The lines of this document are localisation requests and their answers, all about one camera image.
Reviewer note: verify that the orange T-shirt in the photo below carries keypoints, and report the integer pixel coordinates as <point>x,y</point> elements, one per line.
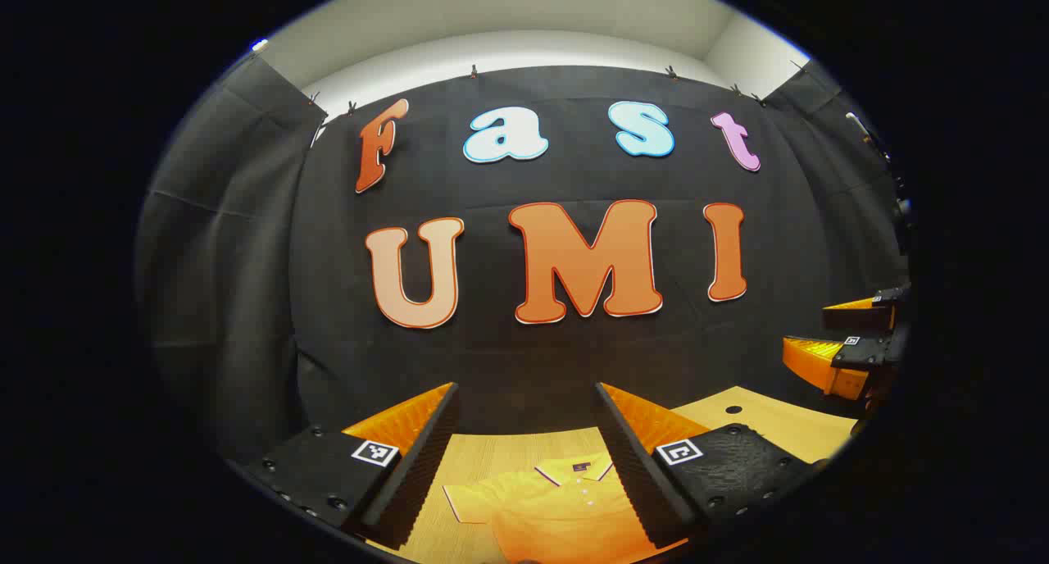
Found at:
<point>557,515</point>

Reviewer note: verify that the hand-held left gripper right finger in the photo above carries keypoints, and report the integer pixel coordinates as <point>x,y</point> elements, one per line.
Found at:
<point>631,466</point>

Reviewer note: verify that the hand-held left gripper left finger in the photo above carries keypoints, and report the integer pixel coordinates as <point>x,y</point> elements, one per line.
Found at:
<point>426,457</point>

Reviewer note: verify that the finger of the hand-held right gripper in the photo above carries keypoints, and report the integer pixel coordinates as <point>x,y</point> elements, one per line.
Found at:
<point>860,318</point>
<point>869,352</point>

